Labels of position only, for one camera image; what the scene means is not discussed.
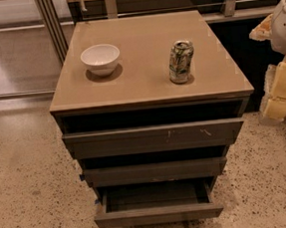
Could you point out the white ceramic bowl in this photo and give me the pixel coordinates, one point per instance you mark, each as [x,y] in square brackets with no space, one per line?
[100,60]

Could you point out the grey middle drawer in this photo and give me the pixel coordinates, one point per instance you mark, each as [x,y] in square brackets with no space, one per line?
[154,172]

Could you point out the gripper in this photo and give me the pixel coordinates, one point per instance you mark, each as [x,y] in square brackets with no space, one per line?
[284,27]

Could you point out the grey top drawer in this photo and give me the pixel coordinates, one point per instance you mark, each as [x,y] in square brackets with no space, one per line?
[154,138]

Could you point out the grey bottom drawer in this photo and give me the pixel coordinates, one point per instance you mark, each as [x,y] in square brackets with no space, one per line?
[154,203]

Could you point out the grey drawer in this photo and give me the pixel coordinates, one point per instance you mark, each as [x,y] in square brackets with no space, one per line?
[154,172]
[154,203]
[154,138]

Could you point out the grey drawer cabinet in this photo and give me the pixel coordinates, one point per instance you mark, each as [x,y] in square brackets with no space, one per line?
[139,93]

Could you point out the green patterned drink can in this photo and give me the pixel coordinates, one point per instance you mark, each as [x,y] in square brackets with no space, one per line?
[181,55]

